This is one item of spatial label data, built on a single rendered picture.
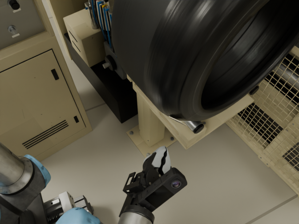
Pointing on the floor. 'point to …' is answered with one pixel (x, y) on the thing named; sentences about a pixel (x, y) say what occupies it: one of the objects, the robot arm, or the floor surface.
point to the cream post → (149, 124)
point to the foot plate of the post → (142, 146)
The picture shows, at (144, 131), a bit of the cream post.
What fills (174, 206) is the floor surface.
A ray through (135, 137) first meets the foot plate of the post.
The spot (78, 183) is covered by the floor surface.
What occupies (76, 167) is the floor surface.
